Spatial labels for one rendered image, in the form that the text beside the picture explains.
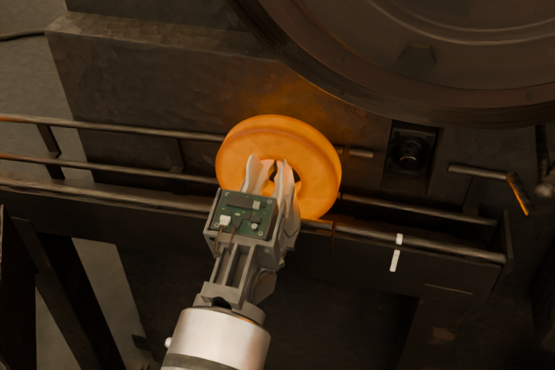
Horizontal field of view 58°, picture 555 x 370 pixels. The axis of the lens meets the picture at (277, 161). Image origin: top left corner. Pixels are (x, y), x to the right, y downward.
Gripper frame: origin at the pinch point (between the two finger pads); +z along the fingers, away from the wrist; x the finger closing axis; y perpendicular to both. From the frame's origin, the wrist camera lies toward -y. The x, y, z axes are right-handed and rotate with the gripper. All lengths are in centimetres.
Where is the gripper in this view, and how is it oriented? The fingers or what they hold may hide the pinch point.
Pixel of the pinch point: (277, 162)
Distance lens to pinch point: 60.7
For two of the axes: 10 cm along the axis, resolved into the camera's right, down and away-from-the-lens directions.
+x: -9.7, -1.6, 1.9
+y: -0.7, -5.5, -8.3
